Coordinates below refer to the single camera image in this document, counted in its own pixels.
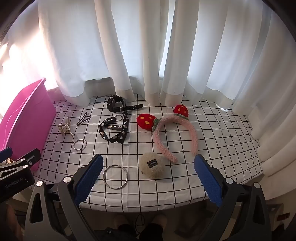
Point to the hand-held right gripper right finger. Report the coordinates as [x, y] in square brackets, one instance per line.
[208, 180]

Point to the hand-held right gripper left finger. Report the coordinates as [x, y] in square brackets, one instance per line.
[90, 178]

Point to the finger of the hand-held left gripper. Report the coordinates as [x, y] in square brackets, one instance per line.
[5, 154]
[31, 157]

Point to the large silver bangle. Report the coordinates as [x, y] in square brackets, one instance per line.
[115, 187]

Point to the pink plastic bin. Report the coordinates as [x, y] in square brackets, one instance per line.
[27, 115]

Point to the pink fluffy strawberry headband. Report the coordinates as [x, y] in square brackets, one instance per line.
[144, 121]

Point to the white black-grid tablecloth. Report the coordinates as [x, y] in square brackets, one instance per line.
[175, 185]

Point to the small silver hoop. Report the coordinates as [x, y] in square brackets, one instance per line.
[86, 144]
[74, 145]

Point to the pearl hair claw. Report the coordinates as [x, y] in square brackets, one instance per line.
[63, 128]

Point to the black hair pin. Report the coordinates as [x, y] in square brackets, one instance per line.
[82, 120]

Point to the beige slipper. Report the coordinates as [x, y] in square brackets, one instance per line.
[159, 220]

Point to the black studded wristband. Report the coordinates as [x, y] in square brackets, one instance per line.
[114, 103]

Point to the white sheer curtain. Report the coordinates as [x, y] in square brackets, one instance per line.
[138, 46]

